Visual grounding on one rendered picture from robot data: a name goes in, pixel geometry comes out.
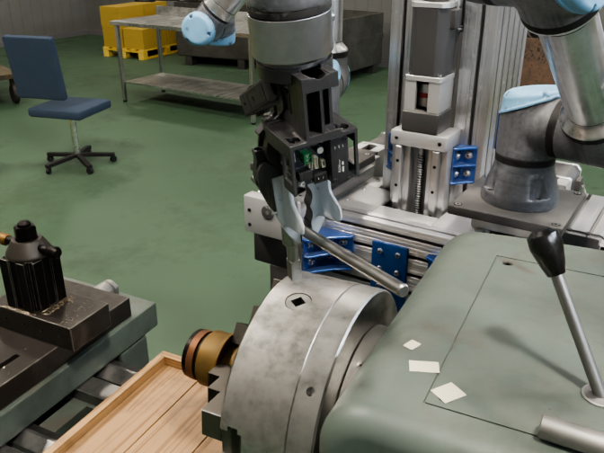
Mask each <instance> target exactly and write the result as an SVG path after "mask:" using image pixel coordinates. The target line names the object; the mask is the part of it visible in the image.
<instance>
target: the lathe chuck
mask: <svg viewBox="0 0 604 453"><path fill-rule="evenodd" d="M356 285H359V283H355V282H351V281H347V280H340V279H336V278H332V277H328V276H324V275H320V274H314V273H310V272H308V271H302V279H300V280H296V281H292V280H291V279H290V278H289V276H287V277H286V278H284V279H283V280H281V281H280V282H279V283H278V284H277V285H276V286H275V287H274V288H273V289H272V290H271V291H270V292H269V294H268V295H267V296H266V297H265V299H264V300H263V301H262V302H261V304H260V305H259V307H258V309H257V310H256V312H255V314H254V315H253V318H252V320H251V322H250V323H249V324H248V326H247V329H246V331H245V333H244V336H243V338H242V341H241V342H240V345H239V347H238V350H237V352H236V355H235V359H234V362H233V365H232V368H231V370H230V374H229V377H228V381H227V384H226V392H225V396H224V401H223V406H222V412H221V420H220V428H221V429H222V430H225V431H228V430H229V428H230V427H231V428H234V429H237V435H240V436H241V453H285V447H286V439H287V434H288V428H289V419H290V415H291V410H292V406H293V403H294V399H295V395H296V392H297V389H298V383H299V380H300V378H301V374H302V371H303V368H304V366H305V364H306V359H307V357H308V354H309V352H310V350H311V348H312V345H313V343H314V341H315V338H316V336H317V334H318V332H319V330H320V328H321V326H322V324H323V322H324V320H325V318H326V317H327V315H328V314H329V312H330V311H331V309H332V308H333V306H334V304H335V303H336V302H337V300H338V299H339V298H340V297H341V296H342V295H343V294H344V293H345V292H346V291H347V290H348V289H350V288H352V287H353V286H356ZM295 294H304V295H307V296H309V297H310V298H311V304H310V305H309V306H308V307H306V308H304V309H301V310H291V309H289V308H287V307H286V305H285V302H286V300H287V298H289V297H290V296H292V295H295Z"/></svg>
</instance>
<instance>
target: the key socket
mask: <svg viewBox="0 0 604 453"><path fill-rule="evenodd" d="M310 304H311V298H310V297H309V296H307V295H304V294H295V295H292V296H290V297H289V298H287V300H286V302H285V305H286V307H287V308H289V309H291V310H301V309H304V308H306V307H308V306H309V305H310Z"/></svg>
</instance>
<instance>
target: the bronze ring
mask: <svg viewBox="0 0 604 453"><path fill-rule="evenodd" d="M233 334H234V333H227V332H223V331H220V330H216V331H210V330H208V329H199V330H197V331H195V332H194V333H193V334H192V335H191V336H190V338H189V339H188V341H187V342H186V344H185V346H184V349H183V352H182V372H183V374H184V375H185V376H187V377H189V378H192V379H195V380H197V381H198V382H199V384H201V385H203V386H207V387H209V386H208V372H209V371H211V370H212V369H213V368H214V367H215V366H216V365H217V364H218V363H222V364H226V365H228V366H232V365H233V362H234V359H235V355H236V352H237V350H238V347H239V344H235V343H232V342H231V341H232V337H233Z"/></svg>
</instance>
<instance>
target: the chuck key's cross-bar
mask: <svg viewBox="0 0 604 453"><path fill-rule="evenodd" d="M303 223H304V229H305V233H304V234H303V235H302V236H303V237H304V238H306V239H307V240H309V241H311V242H312V243H314V244H316V245H318V246H319V247H321V248H322V249H324V250H326V251H327V252H328V253H330V254H332V255H333V256H335V257H336V258H338V259H340V260H341V261H343V262H345V263H347V264H348V265H350V266H351V267H352V268H354V269H355V270H357V271H359V272H361V273H362V274H364V275H365V276H367V277H369V278H370V279H372V280H374V281H375V282H376V283H378V284H379V285H381V286H383V287H384V288H386V289H388V290H390V291H391V292H393V293H394V294H396V295H397V296H398V297H400V298H403V297H405V296H406V295H407V294H408V292H409V287H408V285H406V284H405V283H403V282H402V281H400V280H398V279H396V278H395V277H393V276H391V275H390V274H388V273H386V272H384V271H382V270H380V269H379V268H378V267H376V266H374V265H373V264H371V263H369V262H367V261H365V260H363V259H362V258H360V257H359V256H358V255H356V254H354V253H352V252H350V251H348V250H347V249H345V248H343V247H341V246H340V245H338V244H337V243H335V242H333V241H331V240H330V239H328V238H326V237H325V236H323V235H320V234H319V233H317V232H316V231H315V230H313V229H311V228H310V227H309V226H308V225H307V224H306V223H305V222H304V221H303Z"/></svg>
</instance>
